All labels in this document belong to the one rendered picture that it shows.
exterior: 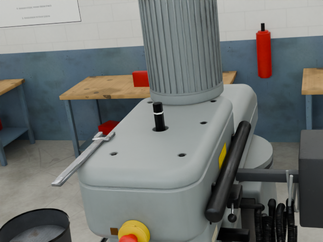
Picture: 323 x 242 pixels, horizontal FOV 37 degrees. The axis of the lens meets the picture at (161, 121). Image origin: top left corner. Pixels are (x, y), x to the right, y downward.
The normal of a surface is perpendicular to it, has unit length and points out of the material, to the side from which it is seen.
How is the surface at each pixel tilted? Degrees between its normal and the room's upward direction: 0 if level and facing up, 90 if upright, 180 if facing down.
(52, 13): 90
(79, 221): 0
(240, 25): 90
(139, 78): 90
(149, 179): 63
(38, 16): 90
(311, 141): 0
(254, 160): 0
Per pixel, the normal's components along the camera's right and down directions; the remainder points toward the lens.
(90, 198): -0.55, 0.35
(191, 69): 0.15, 0.33
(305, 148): -0.12, -0.93
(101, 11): -0.29, 0.37
